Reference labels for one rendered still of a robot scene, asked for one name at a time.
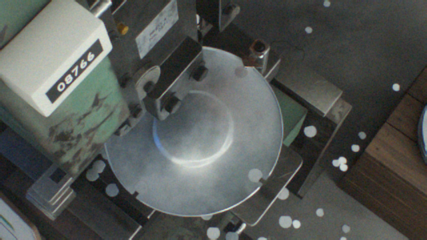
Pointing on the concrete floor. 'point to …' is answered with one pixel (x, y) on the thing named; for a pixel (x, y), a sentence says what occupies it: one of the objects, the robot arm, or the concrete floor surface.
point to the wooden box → (394, 167)
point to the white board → (15, 223)
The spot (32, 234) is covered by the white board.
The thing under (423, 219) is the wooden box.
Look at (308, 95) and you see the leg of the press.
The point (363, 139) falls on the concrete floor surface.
